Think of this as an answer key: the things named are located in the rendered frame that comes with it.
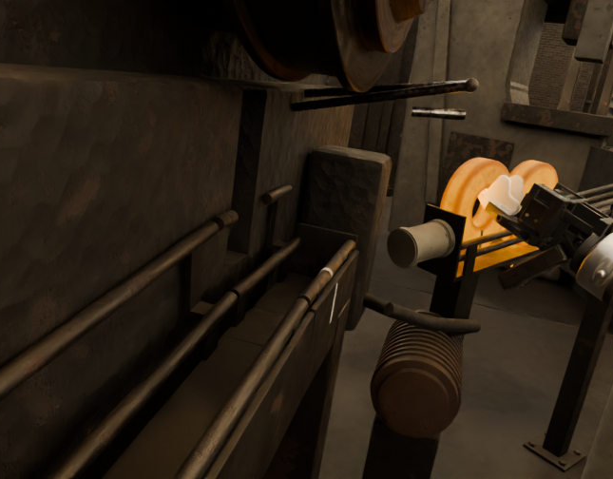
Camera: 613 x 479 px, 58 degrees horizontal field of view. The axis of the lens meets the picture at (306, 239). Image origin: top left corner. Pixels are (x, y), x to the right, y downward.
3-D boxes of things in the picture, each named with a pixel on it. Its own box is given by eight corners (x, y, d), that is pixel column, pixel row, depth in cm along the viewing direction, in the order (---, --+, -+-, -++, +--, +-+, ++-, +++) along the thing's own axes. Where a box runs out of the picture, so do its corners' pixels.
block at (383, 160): (279, 316, 78) (303, 145, 71) (296, 297, 85) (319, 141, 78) (354, 335, 75) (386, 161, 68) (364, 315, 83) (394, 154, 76)
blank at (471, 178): (443, 162, 85) (461, 166, 82) (501, 151, 94) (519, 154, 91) (432, 257, 90) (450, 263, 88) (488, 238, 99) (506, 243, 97)
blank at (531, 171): (503, 161, 94) (521, 164, 92) (550, 157, 104) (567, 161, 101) (485, 246, 99) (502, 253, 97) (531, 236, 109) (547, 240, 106)
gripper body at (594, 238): (555, 180, 84) (627, 222, 77) (526, 227, 88) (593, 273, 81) (528, 180, 79) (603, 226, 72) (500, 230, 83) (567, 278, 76)
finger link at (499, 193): (489, 161, 88) (536, 190, 83) (472, 193, 91) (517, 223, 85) (478, 161, 86) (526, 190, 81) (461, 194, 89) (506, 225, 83)
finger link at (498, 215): (501, 199, 87) (546, 229, 82) (495, 208, 88) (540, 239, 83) (484, 200, 84) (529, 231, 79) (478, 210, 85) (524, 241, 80)
